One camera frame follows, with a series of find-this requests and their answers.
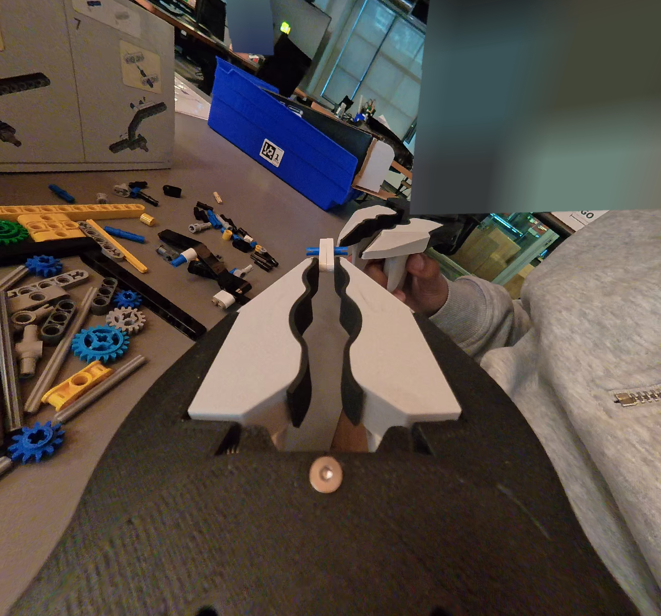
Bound light grey lego cross connector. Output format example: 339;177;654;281
14;324;43;380

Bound person in grey hoodie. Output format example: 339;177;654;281
480;211;661;616

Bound brown cardboard boxes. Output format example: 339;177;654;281
454;224;558;286

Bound dark grey short lego beam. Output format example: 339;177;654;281
90;277;118;316
40;298;78;346

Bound person's right hand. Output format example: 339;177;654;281
364;252;450;317

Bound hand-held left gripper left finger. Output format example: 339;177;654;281
187;257;318;453

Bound yellow lego connector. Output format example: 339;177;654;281
41;360;113;411

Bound grey lego gear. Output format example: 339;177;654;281
106;306;147;335

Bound yellow lego axle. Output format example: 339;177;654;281
85;220;149;274

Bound thin grey lego liftarm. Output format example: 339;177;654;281
77;221;126;262

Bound light grey angled lego beam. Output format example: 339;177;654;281
5;286;70;315

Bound person's right forearm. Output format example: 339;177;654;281
429;275;533;364

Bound long black lego beam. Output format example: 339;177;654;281
82;249;207;341

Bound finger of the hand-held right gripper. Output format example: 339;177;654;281
337;204;410;252
360;217;445;261

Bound lego instruction booklet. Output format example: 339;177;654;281
0;0;175;173

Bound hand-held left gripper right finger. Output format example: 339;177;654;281
333;257;462;453

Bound blue plastic bin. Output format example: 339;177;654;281
208;56;359;211

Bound yellow lego frame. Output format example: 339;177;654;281
0;204;145;242

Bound pile of small lego pins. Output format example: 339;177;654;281
193;201;280;272

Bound light grey lego liftarm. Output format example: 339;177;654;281
8;269;90;299

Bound grey round lego connector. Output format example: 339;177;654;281
10;306;52;332

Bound white wall sign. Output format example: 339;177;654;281
570;209;610;230

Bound black monitor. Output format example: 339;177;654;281
193;0;228;41
271;35;312;96

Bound black lego frame assembly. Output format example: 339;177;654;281
156;229;255;311

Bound large light blue lego gear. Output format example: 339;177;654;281
71;324;130;365

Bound black blue lego pin assembly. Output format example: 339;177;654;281
114;181;160;207

